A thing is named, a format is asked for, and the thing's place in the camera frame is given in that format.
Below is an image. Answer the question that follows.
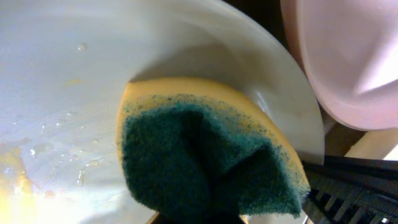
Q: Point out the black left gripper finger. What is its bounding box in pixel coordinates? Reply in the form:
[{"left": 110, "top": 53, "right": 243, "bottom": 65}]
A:
[{"left": 303, "top": 156, "right": 397, "bottom": 224}]

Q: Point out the pinkish white plate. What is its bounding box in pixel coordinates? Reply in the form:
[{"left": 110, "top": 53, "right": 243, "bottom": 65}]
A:
[{"left": 280, "top": 0, "right": 397, "bottom": 131}]

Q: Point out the yellow and green sponge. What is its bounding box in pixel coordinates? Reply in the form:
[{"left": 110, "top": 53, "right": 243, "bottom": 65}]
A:
[{"left": 116, "top": 77, "right": 310, "bottom": 223}]

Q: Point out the grey-white plate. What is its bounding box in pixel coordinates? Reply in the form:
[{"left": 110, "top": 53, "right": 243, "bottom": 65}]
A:
[{"left": 1, "top": 1, "right": 325, "bottom": 223}]

